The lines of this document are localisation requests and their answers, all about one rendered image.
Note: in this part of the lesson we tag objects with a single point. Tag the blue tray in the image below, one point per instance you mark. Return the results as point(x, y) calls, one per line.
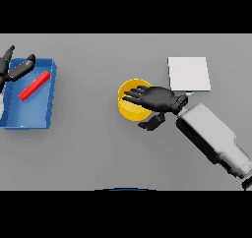
point(30, 101)

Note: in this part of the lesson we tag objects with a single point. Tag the pale square measuring scale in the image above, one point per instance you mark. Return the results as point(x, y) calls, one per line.
point(188, 73)

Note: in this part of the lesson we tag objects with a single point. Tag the robot left hand dark grey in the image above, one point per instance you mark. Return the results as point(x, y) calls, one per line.
point(18, 70)

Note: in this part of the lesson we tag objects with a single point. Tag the robot right hand dark grey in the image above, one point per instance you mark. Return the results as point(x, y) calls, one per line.
point(160, 98)

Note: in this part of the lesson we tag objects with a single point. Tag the red beaker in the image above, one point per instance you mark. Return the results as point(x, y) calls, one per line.
point(34, 86)

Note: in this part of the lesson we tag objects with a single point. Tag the yellow bowl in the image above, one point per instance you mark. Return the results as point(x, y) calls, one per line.
point(131, 108)

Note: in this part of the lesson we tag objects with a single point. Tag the robot right arm light grey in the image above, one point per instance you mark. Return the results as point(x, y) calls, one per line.
point(210, 137)

